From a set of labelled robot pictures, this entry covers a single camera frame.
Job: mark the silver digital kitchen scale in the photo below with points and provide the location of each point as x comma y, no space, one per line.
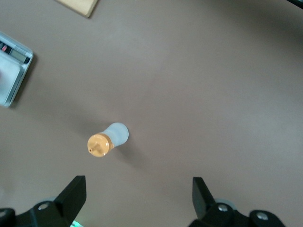
11,78

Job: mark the brown table cover sheet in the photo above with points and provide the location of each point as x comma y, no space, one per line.
189,71

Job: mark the translucent sauce bottle orange cap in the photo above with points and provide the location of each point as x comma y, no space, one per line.
104,144

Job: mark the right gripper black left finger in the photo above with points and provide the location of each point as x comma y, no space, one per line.
68,201

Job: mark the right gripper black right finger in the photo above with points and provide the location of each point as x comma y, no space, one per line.
204,205

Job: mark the wooden cutting board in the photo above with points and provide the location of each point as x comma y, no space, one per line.
78,6

